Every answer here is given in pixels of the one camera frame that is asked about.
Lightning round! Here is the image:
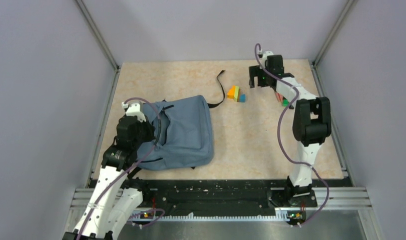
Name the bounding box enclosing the blue student backpack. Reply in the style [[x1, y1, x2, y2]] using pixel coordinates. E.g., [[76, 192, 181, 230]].
[[133, 70, 227, 171]]

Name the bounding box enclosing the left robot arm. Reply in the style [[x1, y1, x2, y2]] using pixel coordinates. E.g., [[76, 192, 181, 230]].
[[63, 113, 155, 240]]

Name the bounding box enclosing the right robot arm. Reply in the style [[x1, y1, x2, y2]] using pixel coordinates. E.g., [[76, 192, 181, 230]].
[[249, 51, 332, 206]]

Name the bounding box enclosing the green highlighter marker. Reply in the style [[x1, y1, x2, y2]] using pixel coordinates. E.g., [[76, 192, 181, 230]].
[[282, 99, 289, 107]]

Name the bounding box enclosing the coloured sticky note stack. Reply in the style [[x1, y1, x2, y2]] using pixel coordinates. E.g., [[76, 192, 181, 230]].
[[226, 85, 246, 103]]

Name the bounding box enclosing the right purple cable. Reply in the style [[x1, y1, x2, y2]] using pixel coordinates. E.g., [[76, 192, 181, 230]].
[[254, 43, 330, 228]]

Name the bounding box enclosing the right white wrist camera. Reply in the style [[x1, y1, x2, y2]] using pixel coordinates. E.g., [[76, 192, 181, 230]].
[[257, 50, 274, 64]]

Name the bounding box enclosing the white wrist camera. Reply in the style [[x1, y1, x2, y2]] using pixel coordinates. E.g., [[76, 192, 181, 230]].
[[257, 50, 274, 64], [121, 101, 147, 123]]

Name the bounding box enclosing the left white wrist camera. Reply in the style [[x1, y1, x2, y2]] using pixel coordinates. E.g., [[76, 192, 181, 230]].
[[121, 101, 147, 123]]

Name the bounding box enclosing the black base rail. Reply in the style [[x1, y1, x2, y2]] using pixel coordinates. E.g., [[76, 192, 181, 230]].
[[90, 178, 318, 220]]

